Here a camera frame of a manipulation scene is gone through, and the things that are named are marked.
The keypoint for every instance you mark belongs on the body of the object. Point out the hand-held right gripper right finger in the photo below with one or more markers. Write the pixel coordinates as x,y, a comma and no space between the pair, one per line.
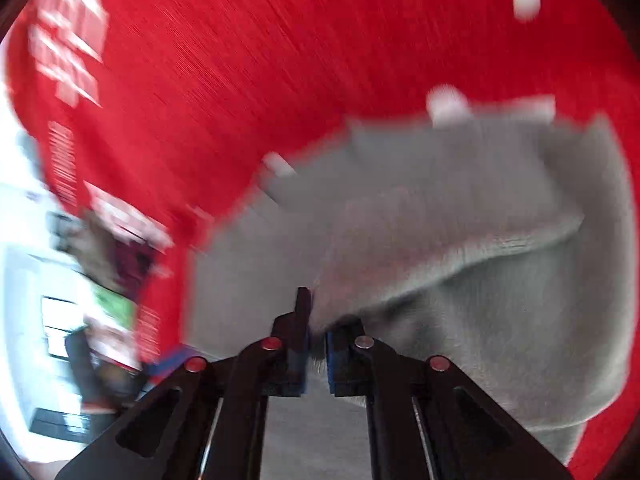
334,360

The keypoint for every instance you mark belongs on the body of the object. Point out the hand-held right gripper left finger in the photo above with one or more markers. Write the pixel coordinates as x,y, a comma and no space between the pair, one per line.
299,355

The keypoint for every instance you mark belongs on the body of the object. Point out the beige cloth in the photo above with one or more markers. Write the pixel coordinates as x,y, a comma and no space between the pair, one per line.
87,245

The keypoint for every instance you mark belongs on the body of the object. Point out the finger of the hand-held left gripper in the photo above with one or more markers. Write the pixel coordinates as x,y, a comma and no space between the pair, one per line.
167,362

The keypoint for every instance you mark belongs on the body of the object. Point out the red printed blanket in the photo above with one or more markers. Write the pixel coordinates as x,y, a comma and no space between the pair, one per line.
225,60

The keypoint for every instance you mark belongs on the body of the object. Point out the grey small garment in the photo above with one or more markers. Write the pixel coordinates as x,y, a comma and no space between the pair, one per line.
450,240

